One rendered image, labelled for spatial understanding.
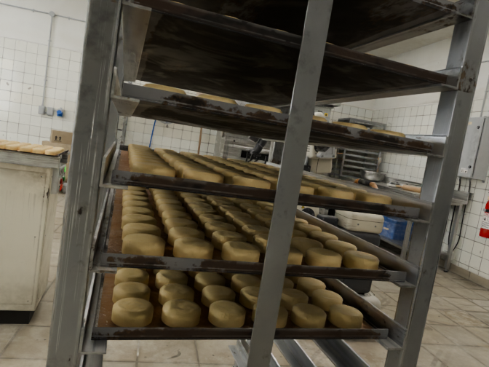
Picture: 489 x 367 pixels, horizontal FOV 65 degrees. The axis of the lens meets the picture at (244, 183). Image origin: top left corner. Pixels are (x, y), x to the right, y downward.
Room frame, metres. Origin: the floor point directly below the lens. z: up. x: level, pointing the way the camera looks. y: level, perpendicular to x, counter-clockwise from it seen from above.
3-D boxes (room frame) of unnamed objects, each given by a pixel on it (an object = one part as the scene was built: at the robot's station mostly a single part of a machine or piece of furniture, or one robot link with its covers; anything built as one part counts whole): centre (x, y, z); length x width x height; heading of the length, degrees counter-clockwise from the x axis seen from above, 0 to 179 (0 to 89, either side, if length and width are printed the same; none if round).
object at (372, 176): (5.88, -1.90, 0.95); 0.39 x 0.39 x 0.14
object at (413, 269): (0.82, -0.14, 0.96); 0.64 x 0.03 x 0.03; 18
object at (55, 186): (2.08, 1.01, 0.77); 0.24 x 0.04 x 0.14; 18
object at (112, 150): (0.69, 0.23, 1.05); 0.64 x 0.03 x 0.03; 18
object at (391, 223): (5.06, -2.12, 0.36); 0.47 x 0.38 x 0.26; 105
